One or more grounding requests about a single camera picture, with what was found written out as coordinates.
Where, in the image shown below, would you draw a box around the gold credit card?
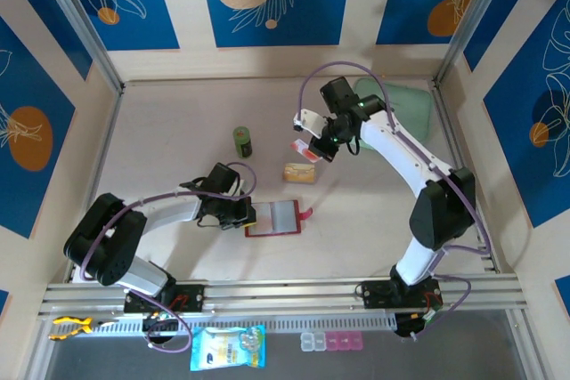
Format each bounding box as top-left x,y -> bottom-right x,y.
283,162 -> 316,184

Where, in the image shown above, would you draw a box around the aluminium frame post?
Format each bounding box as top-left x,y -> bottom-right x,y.
431,0 -> 520,90
33,0 -> 126,94

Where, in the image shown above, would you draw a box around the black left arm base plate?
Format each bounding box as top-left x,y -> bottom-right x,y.
123,282 -> 206,314

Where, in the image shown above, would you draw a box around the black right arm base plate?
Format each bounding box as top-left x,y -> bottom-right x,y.
361,279 -> 444,310

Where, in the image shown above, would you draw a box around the yellow handled pliers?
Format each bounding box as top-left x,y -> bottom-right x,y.
48,315 -> 118,342

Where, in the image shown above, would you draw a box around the red card holder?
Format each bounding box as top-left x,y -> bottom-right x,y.
243,199 -> 314,239

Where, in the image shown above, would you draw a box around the red white credit card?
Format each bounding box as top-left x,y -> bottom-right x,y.
289,139 -> 322,163

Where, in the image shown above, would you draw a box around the green cylindrical can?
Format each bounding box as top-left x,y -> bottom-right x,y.
232,125 -> 254,159

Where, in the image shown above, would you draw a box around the mint green zip pouch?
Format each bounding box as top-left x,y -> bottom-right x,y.
354,77 -> 434,154

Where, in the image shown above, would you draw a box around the aluminium table side rail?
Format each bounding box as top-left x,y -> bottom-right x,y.
64,85 -> 126,283
430,79 -> 499,274

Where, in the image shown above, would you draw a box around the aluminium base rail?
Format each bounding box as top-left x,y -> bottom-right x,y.
37,275 -> 529,317

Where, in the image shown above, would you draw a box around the blue snack packet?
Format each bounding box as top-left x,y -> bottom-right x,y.
190,324 -> 268,372

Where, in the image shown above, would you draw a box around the slotted grey cable duct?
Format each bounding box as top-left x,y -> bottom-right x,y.
48,315 -> 397,337

